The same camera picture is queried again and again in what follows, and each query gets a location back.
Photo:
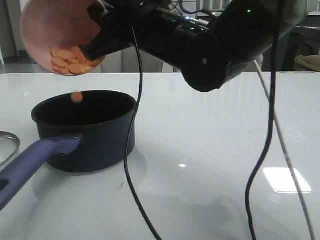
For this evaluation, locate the orange ham slices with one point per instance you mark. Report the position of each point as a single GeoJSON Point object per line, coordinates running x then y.
{"type": "Point", "coordinates": [71, 61]}

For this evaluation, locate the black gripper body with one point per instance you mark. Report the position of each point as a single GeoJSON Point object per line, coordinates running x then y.
{"type": "Point", "coordinates": [145, 24]}

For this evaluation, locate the olive cushion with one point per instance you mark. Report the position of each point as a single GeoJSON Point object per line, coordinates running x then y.
{"type": "Point", "coordinates": [310, 63]}

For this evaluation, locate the pink bowl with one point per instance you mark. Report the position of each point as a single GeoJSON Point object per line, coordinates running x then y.
{"type": "Point", "coordinates": [48, 25]}

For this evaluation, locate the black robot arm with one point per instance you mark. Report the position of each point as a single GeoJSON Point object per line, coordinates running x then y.
{"type": "Point", "coordinates": [209, 54]}

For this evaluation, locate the black bowl gripper finger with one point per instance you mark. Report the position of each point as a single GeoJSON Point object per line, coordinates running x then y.
{"type": "Point", "coordinates": [103, 44]}

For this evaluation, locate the left beige chair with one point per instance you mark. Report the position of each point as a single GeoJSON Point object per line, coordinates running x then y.
{"type": "Point", "coordinates": [126, 61]}

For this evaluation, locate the dark blue saucepan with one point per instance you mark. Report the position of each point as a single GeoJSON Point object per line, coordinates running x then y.
{"type": "Point", "coordinates": [84, 137]}

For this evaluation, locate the glass lid blue knob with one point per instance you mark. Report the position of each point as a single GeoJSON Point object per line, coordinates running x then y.
{"type": "Point", "coordinates": [9, 146]}

